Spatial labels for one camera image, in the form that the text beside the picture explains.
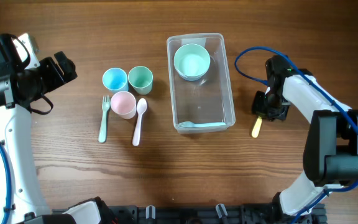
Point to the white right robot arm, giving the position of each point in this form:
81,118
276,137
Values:
330,158

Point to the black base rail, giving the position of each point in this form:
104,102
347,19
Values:
242,214

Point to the green plastic bowl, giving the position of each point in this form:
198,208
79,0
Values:
191,60

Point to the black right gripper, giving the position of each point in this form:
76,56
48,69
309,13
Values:
262,109

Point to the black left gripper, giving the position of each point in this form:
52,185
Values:
52,73

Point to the green plastic cup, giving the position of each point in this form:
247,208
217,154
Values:
141,79

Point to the light blue plastic fork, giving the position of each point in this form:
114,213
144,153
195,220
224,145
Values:
189,124

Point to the green plastic fork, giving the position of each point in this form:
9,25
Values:
104,119

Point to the clear plastic container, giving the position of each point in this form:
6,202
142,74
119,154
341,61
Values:
208,99

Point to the pink plastic spoon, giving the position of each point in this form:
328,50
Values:
141,109

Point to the yellow plastic fork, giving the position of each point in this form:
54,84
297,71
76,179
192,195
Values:
256,128

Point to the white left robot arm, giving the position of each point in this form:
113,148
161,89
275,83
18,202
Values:
20,196

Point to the blue plastic cup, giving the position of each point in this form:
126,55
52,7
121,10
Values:
115,80

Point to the pink plastic cup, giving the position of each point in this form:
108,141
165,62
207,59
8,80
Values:
123,104

